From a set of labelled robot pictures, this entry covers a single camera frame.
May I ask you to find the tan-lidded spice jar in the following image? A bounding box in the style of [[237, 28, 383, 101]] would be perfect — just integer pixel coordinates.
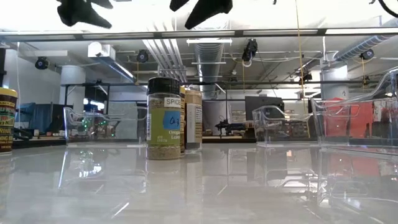
[[185, 89, 203, 154]]

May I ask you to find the black-lidded spice jar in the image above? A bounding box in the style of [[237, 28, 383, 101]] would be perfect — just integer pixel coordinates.
[[146, 77, 183, 161]]

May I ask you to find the overhead rig crossbar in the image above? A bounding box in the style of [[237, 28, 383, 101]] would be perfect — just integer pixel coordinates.
[[0, 27, 398, 44]]

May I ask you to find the white tube light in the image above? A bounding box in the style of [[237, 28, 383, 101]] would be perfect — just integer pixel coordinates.
[[186, 38, 233, 44]]

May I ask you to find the white ceiling unit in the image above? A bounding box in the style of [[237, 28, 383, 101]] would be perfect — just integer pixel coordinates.
[[87, 42, 116, 60]]

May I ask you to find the black hanging device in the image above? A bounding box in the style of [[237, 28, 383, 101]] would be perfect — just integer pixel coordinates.
[[241, 39, 259, 62]]

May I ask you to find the white round pillar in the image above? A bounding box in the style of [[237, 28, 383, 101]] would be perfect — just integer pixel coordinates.
[[60, 65, 86, 110], [320, 65, 349, 100]]

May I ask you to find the dark monitor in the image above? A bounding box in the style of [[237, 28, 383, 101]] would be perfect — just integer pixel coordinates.
[[244, 95, 284, 121]]

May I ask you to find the blue cloth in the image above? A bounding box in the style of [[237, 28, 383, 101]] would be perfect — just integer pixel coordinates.
[[15, 102, 53, 133]]

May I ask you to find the clear plastic bin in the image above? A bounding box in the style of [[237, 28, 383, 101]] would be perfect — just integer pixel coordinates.
[[310, 67, 398, 156], [251, 105, 315, 147], [63, 106, 149, 149]]

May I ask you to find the silver ribbed ventilation duct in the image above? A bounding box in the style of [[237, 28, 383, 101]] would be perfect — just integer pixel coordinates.
[[193, 42, 225, 98]]

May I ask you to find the black hanging cable reel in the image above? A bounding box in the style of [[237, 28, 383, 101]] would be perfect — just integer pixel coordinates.
[[34, 56, 50, 70], [136, 49, 149, 63], [359, 49, 376, 61]]

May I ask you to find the black horizontal rail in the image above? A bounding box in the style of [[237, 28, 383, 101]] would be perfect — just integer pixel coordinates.
[[60, 80, 380, 88]]

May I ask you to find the black metal table frame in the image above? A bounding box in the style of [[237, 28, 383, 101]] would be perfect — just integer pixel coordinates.
[[12, 136, 321, 149]]

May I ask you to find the silver spiral ceiling duct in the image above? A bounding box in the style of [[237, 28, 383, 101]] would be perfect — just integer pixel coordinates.
[[334, 17, 398, 62]]

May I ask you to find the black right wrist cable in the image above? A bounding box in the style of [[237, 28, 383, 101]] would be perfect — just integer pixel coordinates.
[[377, 0, 398, 19]]

